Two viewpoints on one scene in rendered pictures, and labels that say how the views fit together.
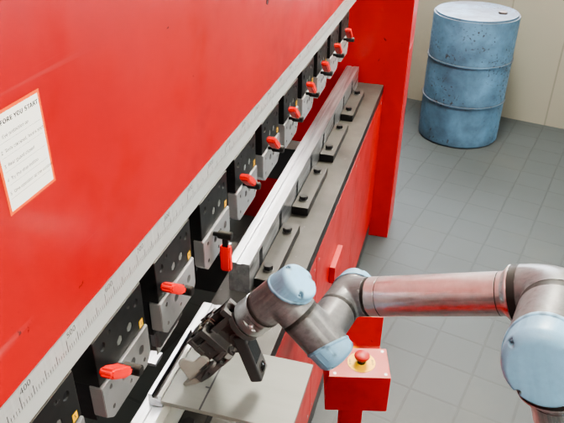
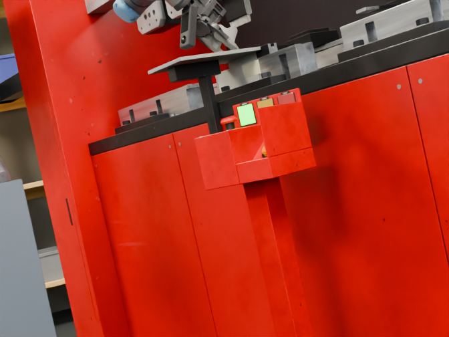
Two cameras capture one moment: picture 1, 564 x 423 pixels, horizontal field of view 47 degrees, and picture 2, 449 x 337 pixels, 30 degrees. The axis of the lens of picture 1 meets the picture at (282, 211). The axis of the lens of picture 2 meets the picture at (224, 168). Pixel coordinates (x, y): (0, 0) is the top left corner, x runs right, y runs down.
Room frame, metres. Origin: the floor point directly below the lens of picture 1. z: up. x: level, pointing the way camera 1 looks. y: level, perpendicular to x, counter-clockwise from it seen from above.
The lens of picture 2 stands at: (2.45, -1.66, 0.73)
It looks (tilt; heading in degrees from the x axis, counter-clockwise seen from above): 1 degrees down; 131
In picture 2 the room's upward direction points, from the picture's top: 12 degrees counter-clockwise
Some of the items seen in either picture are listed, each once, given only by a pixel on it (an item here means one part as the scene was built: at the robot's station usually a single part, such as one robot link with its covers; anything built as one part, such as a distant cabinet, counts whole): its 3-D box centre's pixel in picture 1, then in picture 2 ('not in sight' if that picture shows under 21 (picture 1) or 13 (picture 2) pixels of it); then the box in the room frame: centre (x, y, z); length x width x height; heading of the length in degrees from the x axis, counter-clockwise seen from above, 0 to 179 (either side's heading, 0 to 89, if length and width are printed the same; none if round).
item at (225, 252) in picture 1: (223, 250); not in sight; (1.10, 0.12, 1.20); 0.04 x 0.02 x 0.10; 75
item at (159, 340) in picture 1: (166, 319); (237, 9); (0.97, 0.22, 1.13); 0.10 x 0.02 x 0.10; 165
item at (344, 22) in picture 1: (334, 35); not in sight; (2.49, -0.19, 1.26); 0.15 x 0.09 x 0.17; 165
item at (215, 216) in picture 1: (197, 218); not in sight; (1.14, 0.18, 1.26); 0.15 x 0.09 x 0.17; 165
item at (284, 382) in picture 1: (239, 383); (204, 60); (0.93, 0.08, 1.00); 0.26 x 0.18 x 0.01; 75
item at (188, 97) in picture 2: not in sight; (160, 111); (0.44, 0.37, 0.92); 0.50 x 0.06 x 0.10; 165
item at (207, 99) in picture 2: not in sight; (201, 102); (0.92, 0.04, 0.88); 0.14 x 0.04 x 0.22; 75
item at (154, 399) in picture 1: (175, 365); (252, 56); (0.99, 0.22, 0.99); 0.20 x 0.03 x 0.03; 165
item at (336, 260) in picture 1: (336, 263); not in sight; (1.92, -0.20, 0.59); 0.15 x 0.02 x 0.07; 165
